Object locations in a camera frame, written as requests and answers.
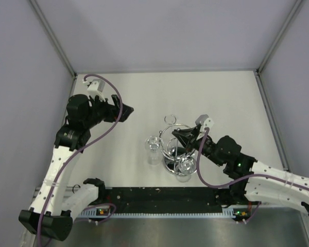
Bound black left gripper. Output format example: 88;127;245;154
83;94;133;129

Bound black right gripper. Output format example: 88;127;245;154
173;126;224;167

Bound chrome wire wine glass rack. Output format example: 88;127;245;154
159;115;195;178

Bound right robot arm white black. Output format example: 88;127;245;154
172;126;309;216

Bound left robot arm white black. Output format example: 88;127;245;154
19;94;134;241

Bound clear glass on rack front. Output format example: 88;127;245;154
175;155;196;183

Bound clear glass on rack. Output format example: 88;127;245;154
175;155;196;183
145;136;163;166

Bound clear glass on rack left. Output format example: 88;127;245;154
145;136;163;166

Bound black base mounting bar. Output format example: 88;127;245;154
102;187;236;214

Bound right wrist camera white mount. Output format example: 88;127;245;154
195;114;214;132

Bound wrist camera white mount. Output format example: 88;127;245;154
83;79;106;101
195;114;214;132

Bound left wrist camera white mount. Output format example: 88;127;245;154
83;79;106;101

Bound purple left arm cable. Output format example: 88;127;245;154
36;74;123;242

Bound right aluminium frame post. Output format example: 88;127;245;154
256;0;306;76

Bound aluminium frame post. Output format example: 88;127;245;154
256;0;306;76
27;0;77;78

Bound white slotted cable duct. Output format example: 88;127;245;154
77;208;246;219

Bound left aluminium frame post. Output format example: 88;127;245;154
27;0;77;78

